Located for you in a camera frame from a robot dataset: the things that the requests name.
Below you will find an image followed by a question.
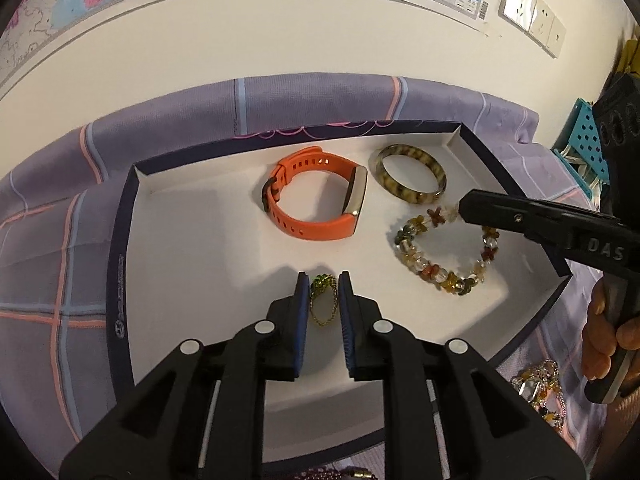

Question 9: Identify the person's right hand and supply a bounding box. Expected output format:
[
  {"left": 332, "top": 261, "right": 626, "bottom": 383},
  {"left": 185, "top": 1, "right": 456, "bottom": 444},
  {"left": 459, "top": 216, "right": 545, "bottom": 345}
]
[{"left": 580, "top": 277, "right": 640, "bottom": 383}]

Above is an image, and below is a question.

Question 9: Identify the flower bead bracelet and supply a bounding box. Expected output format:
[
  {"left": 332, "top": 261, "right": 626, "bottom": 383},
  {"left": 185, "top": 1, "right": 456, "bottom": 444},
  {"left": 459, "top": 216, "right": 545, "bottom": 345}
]
[{"left": 390, "top": 206, "right": 502, "bottom": 297}]

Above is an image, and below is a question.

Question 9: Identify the large white wall socket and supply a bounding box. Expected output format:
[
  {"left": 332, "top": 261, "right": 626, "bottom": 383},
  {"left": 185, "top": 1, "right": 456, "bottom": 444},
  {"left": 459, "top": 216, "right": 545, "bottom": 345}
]
[{"left": 499, "top": 0, "right": 539, "bottom": 32}]

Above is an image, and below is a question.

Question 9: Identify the white tray with navy rim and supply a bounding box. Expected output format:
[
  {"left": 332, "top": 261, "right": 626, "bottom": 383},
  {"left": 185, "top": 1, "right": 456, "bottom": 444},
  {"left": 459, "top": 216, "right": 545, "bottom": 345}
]
[{"left": 106, "top": 120, "right": 573, "bottom": 467}]

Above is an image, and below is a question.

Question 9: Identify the orange smart band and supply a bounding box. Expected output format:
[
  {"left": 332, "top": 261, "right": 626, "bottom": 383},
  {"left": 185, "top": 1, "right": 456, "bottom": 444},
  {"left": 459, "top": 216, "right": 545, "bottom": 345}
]
[{"left": 261, "top": 146, "right": 369, "bottom": 239}]

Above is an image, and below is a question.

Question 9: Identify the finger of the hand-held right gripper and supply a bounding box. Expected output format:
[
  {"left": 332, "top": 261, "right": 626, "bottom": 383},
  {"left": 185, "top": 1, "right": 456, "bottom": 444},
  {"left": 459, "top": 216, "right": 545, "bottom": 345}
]
[{"left": 458, "top": 189, "right": 627, "bottom": 262}]

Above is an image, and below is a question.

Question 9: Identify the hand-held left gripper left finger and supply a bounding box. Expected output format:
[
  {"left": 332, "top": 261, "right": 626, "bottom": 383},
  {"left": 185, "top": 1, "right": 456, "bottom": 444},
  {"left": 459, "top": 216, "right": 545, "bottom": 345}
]
[{"left": 59, "top": 271, "right": 308, "bottom": 480}]

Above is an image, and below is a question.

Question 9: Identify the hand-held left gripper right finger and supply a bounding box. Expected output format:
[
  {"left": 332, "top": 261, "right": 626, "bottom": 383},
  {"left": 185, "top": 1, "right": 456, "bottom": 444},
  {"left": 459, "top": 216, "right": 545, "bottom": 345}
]
[{"left": 338, "top": 271, "right": 586, "bottom": 480}]

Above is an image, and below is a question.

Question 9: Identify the purple plaid blanket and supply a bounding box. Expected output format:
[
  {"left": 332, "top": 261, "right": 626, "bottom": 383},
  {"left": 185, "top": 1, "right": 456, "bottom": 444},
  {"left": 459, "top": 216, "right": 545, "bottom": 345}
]
[{"left": 0, "top": 74, "right": 640, "bottom": 480}]

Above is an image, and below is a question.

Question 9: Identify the purple bead chain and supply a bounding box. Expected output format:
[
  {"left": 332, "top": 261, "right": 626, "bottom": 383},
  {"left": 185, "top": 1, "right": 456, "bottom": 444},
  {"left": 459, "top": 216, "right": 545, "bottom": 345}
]
[{"left": 292, "top": 464, "right": 376, "bottom": 480}]

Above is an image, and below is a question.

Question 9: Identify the pile of bead bracelets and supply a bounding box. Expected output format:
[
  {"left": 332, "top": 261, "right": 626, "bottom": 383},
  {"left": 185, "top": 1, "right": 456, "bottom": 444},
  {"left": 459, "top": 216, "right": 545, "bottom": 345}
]
[{"left": 510, "top": 360, "right": 568, "bottom": 431}]

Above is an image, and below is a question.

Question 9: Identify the yellow cloth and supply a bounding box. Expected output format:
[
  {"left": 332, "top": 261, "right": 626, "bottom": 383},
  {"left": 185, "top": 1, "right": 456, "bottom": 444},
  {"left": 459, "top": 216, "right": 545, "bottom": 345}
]
[{"left": 614, "top": 37, "right": 640, "bottom": 77}]

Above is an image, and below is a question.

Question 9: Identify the blue perforated stool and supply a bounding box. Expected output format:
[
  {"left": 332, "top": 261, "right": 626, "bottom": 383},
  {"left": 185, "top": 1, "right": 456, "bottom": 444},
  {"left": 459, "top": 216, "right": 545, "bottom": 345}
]
[{"left": 552, "top": 99, "right": 613, "bottom": 198}]

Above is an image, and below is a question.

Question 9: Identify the tortoiseshell bangle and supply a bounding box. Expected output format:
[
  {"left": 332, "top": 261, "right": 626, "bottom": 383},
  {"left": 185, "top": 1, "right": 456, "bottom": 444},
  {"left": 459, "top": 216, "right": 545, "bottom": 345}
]
[{"left": 369, "top": 144, "right": 447, "bottom": 207}]

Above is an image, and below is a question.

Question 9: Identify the green bead gold chain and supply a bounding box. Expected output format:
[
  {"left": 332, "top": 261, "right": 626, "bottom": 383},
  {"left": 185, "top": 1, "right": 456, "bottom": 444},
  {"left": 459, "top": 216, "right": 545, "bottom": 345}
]
[{"left": 307, "top": 274, "right": 341, "bottom": 325}]

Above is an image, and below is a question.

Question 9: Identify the small white wall socket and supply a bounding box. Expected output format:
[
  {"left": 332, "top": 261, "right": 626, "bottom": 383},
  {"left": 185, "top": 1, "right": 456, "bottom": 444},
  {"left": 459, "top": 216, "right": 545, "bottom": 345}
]
[
  {"left": 530, "top": 0, "right": 554, "bottom": 44},
  {"left": 545, "top": 15, "right": 566, "bottom": 59}
]

